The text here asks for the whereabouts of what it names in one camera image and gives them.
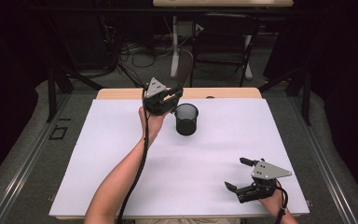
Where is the person's left hand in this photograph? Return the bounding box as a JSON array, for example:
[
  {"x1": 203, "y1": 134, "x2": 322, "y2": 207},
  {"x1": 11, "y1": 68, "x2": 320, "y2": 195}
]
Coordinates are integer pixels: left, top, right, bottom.
[{"x1": 138, "y1": 106, "x2": 169, "y2": 147}]

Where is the white desk leg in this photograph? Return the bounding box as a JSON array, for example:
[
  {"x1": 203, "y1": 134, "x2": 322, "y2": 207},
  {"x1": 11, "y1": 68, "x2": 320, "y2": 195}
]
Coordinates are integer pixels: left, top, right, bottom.
[
  {"x1": 170, "y1": 15, "x2": 182, "y2": 79},
  {"x1": 243, "y1": 33, "x2": 255, "y2": 80}
]

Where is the black mesh pen holder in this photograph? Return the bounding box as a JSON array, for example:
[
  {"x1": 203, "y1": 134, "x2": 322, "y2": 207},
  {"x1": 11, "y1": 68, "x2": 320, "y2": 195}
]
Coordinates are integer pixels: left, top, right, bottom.
[{"x1": 173, "y1": 103, "x2": 200, "y2": 137}]

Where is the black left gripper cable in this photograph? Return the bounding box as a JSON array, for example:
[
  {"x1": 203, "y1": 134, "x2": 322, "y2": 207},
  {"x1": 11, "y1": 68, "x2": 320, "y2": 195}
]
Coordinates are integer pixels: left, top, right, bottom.
[{"x1": 116, "y1": 88, "x2": 151, "y2": 224}]

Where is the white table mat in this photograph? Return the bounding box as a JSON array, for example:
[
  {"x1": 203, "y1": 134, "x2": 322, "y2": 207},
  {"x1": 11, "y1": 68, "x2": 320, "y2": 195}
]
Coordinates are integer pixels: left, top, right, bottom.
[{"x1": 48, "y1": 97, "x2": 310, "y2": 217}]

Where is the person's right hand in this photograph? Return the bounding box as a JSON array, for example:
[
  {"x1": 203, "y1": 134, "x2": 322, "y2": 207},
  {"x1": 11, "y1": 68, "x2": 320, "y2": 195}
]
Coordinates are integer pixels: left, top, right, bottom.
[{"x1": 258, "y1": 187, "x2": 289, "y2": 217}]

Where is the metal floor rail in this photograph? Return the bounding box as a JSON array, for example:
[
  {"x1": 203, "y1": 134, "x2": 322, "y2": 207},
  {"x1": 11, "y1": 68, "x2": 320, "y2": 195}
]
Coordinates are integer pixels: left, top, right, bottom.
[
  {"x1": 0, "y1": 92, "x2": 73, "y2": 224},
  {"x1": 286, "y1": 92, "x2": 358, "y2": 224}
]

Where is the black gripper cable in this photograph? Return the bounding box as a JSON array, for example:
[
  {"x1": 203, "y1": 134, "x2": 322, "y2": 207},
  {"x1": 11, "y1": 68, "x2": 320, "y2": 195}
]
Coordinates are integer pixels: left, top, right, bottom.
[
  {"x1": 116, "y1": 88, "x2": 151, "y2": 224},
  {"x1": 274, "y1": 179, "x2": 290, "y2": 224}
]

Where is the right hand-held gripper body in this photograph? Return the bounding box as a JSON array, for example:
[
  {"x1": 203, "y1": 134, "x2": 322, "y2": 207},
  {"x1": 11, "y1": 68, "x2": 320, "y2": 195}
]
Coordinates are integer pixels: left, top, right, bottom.
[{"x1": 235, "y1": 159, "x2": 294, "y2": 205}]

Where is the black metal stand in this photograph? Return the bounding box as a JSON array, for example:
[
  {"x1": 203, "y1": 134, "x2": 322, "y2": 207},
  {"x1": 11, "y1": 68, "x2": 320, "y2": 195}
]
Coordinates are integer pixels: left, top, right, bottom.
[
  {"x1": 256, "y1": 66, "x2": 312, "y2": 127},
  {"x1": 44, "y1": 18, "x2": 104, "y2": 124}
]

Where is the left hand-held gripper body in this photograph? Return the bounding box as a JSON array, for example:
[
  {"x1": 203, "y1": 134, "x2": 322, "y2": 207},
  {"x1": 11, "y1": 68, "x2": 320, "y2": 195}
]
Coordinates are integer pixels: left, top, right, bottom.
[{"x1": 142, "y1": 77, "x2": 172, "y2": 117}]

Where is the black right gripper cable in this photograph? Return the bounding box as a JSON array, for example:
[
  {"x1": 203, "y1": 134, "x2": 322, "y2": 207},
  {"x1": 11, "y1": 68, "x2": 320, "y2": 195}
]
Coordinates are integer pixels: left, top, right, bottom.
[{"x1": 274, "y1": 179, "x2": 290, "y2": 224}]

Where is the black chair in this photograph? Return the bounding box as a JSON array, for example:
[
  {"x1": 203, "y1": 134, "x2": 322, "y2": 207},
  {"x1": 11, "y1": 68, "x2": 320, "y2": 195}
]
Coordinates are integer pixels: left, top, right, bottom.
[{"x1": 189, "y1": 12, "x2": 260, "y2": 89}]

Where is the black floor cable bundle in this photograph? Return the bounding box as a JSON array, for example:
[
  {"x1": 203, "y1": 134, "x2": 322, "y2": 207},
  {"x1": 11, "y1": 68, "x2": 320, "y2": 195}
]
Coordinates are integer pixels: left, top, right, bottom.
[{"x1": 98, "y1": 14, "x2": 175, "y2": 89}]

